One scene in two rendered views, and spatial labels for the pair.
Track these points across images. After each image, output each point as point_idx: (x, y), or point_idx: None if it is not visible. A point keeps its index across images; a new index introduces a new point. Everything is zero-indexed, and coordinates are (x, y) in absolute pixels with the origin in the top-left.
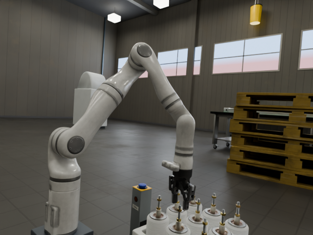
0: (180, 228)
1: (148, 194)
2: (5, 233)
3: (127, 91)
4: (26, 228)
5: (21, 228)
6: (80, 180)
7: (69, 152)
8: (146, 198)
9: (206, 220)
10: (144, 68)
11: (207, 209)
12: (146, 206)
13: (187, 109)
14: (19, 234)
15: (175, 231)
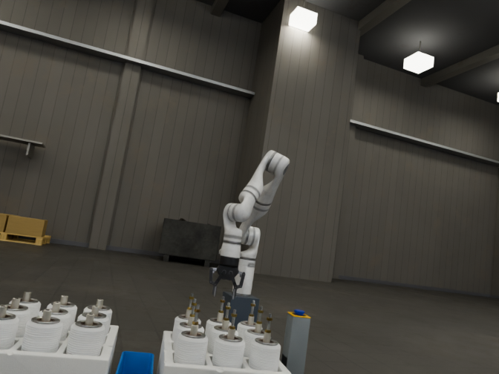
0: (217, 319)
1: (290, 322)
2: (352, 366)
3: (261, 194)
4: (360, 373)
5: (360, 372)
6: (242, 260)
7: None
8: (289, 326)
9: (191, 294)
10: (270, 171)
11: (239, 338)
12: (287, 338)
13: (243, 199)
14: (348, 369)
15: (215, 317)
